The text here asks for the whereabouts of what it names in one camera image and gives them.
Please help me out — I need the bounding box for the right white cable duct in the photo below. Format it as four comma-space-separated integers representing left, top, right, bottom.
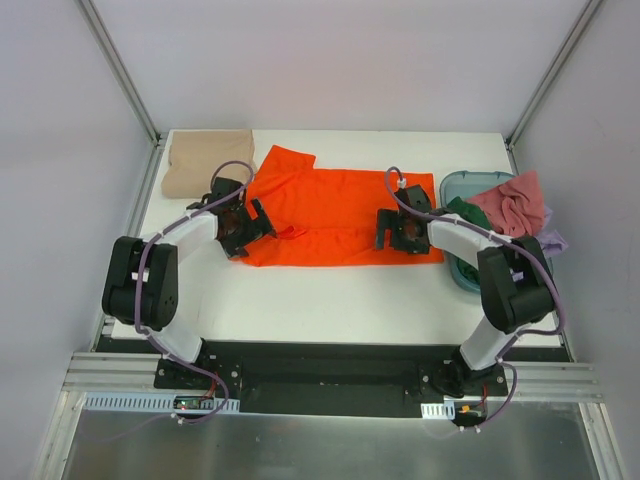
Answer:
420, 401, 456, 421

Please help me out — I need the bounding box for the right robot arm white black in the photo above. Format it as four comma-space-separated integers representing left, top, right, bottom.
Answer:
375, 178, 557, 398

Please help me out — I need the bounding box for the green t shirt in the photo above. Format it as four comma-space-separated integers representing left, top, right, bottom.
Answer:
446, 196, 492, 232

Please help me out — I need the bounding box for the folded beige t shirt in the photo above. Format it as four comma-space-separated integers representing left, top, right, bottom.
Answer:
161, 129, 257, 199

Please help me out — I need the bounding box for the teal plastic basket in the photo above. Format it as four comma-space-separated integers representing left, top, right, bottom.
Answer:
439, 170, 555, 293

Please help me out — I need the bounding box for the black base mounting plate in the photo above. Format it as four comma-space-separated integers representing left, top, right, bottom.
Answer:
95, 336, 571, 417

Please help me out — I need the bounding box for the orange t shirt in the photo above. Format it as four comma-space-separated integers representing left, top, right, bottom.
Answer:
240, 145, 444, 267

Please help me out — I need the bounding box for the lavender t shirt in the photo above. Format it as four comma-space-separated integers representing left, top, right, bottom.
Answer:
535, 206, 569, 258

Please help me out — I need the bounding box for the front aluminium frame rail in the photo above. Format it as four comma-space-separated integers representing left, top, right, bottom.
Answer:
63, 352, 605, 403

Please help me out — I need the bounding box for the pink t shirt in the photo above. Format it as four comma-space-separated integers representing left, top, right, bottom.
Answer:
468, 171, 545, 237

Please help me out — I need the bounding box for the left aluminium frame post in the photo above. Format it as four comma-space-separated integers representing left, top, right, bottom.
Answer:
74, 0, 161, 145

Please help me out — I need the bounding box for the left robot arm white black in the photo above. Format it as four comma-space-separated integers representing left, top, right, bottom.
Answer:
101, 177, 275, 389

